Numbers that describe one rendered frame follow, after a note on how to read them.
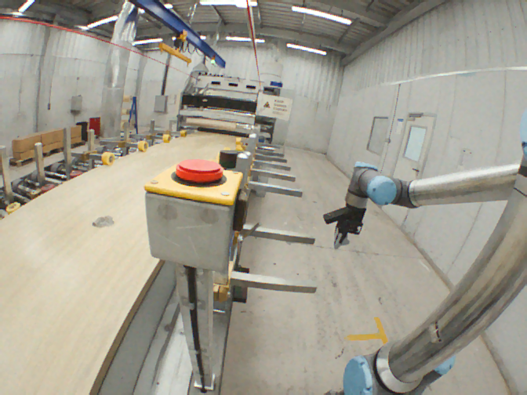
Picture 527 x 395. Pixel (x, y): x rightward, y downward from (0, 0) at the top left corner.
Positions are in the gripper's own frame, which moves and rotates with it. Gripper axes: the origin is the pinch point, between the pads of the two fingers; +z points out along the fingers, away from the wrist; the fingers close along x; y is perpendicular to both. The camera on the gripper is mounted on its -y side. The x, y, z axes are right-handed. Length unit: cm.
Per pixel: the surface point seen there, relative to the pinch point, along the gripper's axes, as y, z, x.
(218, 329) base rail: -43, 13, -36
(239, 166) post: -43, -28, -5
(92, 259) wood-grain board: -78, -7, -38
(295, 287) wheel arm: -21.4, 0.0, -25.8
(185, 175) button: -45, -40, -56
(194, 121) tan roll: -139, -23, 254
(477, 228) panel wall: 222, 0, 51
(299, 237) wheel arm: -17.0, -3.1, -0.9
